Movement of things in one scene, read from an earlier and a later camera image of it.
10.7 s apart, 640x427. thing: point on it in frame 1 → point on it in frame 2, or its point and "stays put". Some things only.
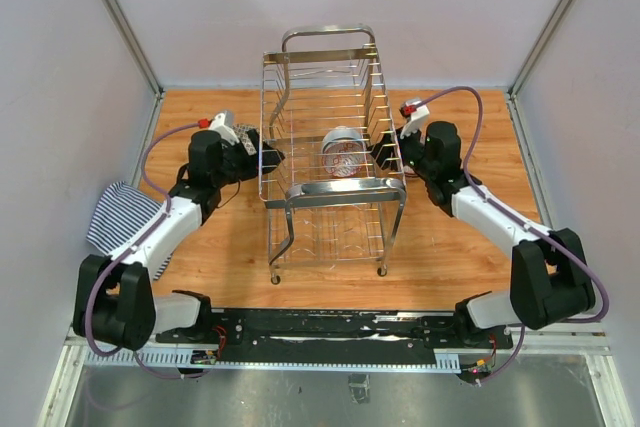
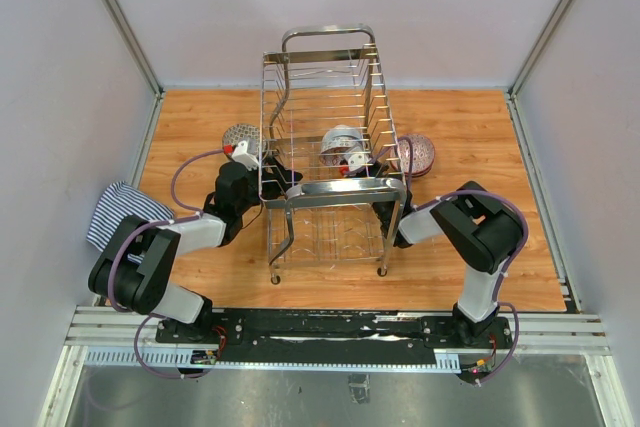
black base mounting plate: [339, 332] stays put
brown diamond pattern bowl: [241, 129] stays put
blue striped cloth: [119, 211] stays put
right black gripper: [382, 151] → [381, 168]
